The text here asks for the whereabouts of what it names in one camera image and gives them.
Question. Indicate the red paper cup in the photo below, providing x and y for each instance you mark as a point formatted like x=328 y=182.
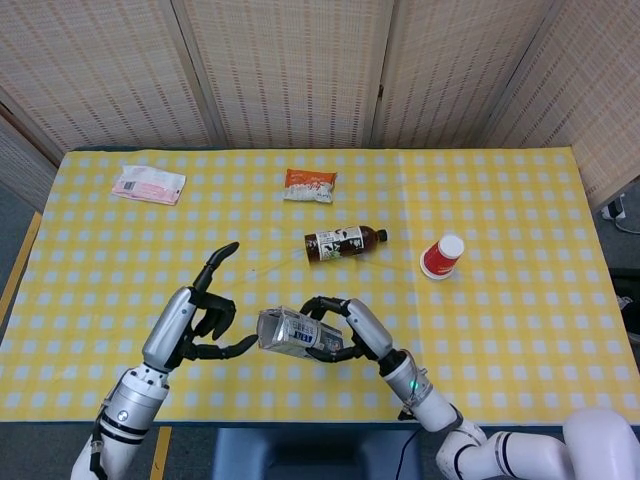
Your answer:
x=442 y=260

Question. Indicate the beige woven folding screen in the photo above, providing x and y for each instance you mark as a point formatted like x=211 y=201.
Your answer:
x=300 y=75

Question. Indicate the blue white toothpaste box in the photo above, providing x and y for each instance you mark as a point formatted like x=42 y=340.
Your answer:
x=300 y=335

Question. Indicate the orange white snack packet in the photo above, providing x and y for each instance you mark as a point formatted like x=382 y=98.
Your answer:
x=310 y=186

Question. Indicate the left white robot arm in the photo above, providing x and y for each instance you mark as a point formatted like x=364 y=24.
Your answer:
x=125 y=415

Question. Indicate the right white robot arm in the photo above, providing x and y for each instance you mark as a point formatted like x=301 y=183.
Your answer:
x=500 y=450

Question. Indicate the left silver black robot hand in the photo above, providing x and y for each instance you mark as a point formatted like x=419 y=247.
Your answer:
x=170 y=325

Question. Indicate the yellow white checked tablecloth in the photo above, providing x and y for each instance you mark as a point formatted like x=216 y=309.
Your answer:
x=500 y=340

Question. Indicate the brown tea bottle black cap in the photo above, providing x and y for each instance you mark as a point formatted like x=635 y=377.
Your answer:
x=340 y=245

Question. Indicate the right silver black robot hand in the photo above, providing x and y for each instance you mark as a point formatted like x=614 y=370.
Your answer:
x=367 y=327

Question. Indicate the pink white wipes packet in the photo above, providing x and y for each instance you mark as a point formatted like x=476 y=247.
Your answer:
x=150 y=186

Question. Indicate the dark robot torso base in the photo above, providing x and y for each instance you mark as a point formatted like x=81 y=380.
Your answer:
x=300 y=455

